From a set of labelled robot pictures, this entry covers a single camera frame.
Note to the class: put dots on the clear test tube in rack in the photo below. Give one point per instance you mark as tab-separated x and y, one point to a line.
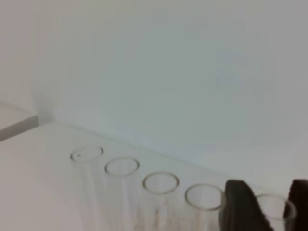
89	186
203	207
123	188
161	207

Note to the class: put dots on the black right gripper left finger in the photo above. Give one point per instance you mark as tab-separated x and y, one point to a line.
242	211

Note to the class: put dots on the clear glass test tube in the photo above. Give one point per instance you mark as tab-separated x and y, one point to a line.
279	212

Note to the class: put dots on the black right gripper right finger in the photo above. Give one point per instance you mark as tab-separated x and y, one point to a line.
296	209

